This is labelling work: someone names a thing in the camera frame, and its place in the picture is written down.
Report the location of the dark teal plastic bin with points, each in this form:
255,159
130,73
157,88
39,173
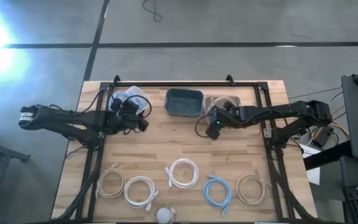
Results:
183,104

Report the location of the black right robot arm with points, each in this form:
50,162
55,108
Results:
275,112

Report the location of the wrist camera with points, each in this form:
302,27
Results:
213,132
143,125

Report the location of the white paper sheet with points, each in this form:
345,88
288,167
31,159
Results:
312,177

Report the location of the black power brick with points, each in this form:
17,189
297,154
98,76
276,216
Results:
322,137

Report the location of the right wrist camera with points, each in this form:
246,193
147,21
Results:
213,132

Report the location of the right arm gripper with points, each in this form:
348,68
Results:
228,116

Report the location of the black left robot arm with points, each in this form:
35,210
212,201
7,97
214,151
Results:
57,116

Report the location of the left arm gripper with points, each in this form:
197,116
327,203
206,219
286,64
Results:
126,119

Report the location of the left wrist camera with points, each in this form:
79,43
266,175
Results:
143,125

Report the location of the black metal table frame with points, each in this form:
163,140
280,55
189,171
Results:
182,84

